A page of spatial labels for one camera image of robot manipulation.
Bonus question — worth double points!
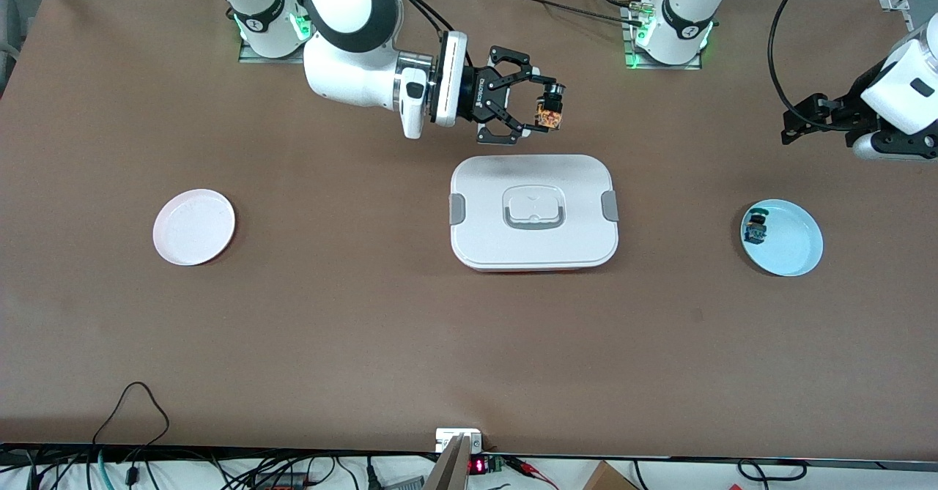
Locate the white lidded box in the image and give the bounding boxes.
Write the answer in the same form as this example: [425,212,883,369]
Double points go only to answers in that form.
[448,155,620,274]

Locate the light blue round plate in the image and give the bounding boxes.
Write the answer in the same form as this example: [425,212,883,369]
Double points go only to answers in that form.
[740,198,824,278]

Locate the white round plate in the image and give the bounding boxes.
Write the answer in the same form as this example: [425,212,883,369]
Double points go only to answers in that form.
[152,188,237,267]

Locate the red clip leads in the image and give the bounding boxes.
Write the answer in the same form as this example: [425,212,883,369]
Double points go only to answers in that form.
[506,456,559,489]

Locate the grey slanted bar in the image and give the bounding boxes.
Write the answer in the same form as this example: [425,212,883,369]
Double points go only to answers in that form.
[423,435,471,490]

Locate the brown cardboard piece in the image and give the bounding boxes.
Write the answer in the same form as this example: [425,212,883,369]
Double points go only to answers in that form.
[583,461,638,490]

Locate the black cable across table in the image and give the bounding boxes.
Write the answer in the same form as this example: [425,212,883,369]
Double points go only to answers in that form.
[506,0,646,26]

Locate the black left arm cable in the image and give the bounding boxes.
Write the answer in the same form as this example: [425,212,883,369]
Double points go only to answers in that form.
[768,0,865,133]

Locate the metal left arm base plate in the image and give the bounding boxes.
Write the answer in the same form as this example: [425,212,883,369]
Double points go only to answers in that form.
[621,3,704,71]

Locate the small white bracket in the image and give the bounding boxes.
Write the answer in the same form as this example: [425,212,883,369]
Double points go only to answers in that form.
[435,428,483,453]

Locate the thin black cable loop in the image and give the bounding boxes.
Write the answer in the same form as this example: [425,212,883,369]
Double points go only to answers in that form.
[736,459,808,482]

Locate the black looped cable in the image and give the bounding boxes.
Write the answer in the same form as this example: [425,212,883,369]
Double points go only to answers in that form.
[92,382,171,490]

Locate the teal cable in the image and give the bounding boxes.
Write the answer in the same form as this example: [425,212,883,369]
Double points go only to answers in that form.
[86,450,111,490]

